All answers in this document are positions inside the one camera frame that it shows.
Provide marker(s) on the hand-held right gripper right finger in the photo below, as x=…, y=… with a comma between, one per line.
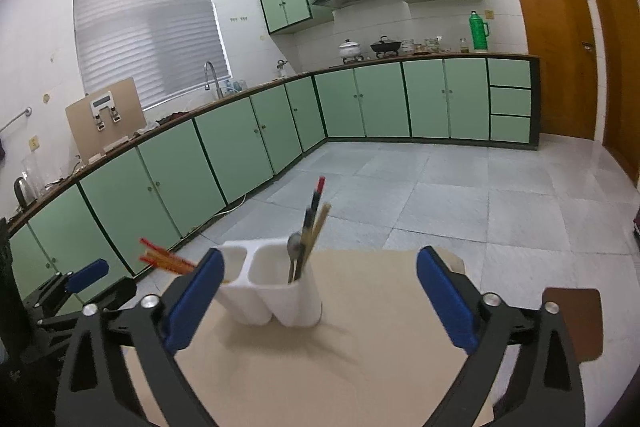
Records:
x=447, y=302

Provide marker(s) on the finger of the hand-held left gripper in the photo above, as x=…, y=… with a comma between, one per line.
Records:
x=120, y=294
x=90, y=274

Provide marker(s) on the black wok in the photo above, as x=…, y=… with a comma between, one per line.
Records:
x=386, y=46

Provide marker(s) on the metal wall rail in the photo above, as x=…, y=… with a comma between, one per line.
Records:
x=15, y=119

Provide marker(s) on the white device on board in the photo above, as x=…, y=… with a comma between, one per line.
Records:
x=102, y=102

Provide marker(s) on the grey window blind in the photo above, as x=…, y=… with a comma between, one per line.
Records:
x=150, y=37

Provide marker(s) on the green base kitchen cabinets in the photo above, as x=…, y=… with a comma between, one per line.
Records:
x=380, y=102

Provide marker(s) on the row of glass jars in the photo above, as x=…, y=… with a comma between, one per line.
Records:
x=430, y=46

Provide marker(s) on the wall socket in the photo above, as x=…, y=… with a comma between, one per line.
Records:
x=34, y=143

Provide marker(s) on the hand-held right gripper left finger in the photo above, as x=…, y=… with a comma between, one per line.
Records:
x=192, y=307

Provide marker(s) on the metal electric kettle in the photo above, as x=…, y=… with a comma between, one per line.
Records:
x=25, y=193

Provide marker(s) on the brown cardboard panel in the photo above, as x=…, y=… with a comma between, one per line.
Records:
x=80, y=127

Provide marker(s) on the green thermos flask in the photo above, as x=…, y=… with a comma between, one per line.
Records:
x=479, y=32

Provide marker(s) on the brown chair seat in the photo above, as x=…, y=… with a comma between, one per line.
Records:
x=575, y=322

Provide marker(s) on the plain wooden chopstick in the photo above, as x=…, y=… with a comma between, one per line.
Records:
x=325, y=213
x=318, y=223

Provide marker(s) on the metal spoon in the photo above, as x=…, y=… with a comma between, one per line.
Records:
x=294, y=241

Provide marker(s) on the white plastic utensil holder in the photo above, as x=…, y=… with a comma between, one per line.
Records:
x=300, y=302

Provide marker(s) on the metal sink faucet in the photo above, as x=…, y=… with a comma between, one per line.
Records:
x=212, y=72

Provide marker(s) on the white cooking pot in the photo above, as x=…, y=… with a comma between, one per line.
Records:
x=350, y=51

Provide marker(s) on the black chopstick silver band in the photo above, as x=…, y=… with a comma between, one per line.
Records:
x=307, y=221

